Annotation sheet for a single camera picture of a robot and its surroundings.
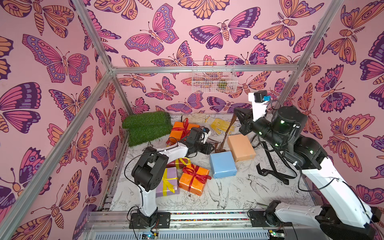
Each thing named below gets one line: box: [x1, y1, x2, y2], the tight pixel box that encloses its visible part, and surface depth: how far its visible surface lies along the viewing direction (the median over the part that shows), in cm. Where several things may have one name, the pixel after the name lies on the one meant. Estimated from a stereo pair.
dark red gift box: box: [166, 157, 191, 169], surface depth 88 cm
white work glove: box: [187, 113, 207, 123], surface depth 120 cm
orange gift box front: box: [179, 164, 210, 197], surface depth 82 cm
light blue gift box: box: [209, 151, 238, 179], surface depth 89 cm
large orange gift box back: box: [169, 121, 200, 145], surface depth 99 cm
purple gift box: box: [155, 167, 180, 198], surface depth 80 cm
